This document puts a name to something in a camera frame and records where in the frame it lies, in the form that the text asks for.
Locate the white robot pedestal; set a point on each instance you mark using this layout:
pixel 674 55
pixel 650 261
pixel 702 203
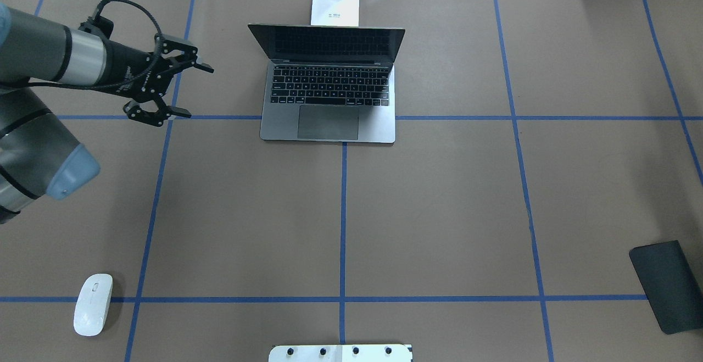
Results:
pixel 342 352

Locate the grey laptop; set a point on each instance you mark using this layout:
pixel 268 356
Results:
pixel 329 83

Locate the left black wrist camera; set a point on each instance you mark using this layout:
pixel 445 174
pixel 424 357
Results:
pixel 98 26

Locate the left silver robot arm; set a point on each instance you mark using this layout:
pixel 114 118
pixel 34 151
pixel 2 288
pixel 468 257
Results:
pixel 40 156

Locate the black mouse pad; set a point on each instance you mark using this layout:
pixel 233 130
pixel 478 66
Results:
pixel 670 286

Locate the white desk lamp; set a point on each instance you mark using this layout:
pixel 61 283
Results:
pixel 342 13

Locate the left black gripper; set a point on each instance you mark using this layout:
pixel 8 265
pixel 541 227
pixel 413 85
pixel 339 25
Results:
pixel 122 65

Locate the white computer mouse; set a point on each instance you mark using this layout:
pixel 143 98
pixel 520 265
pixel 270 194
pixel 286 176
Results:
pixel 92 306

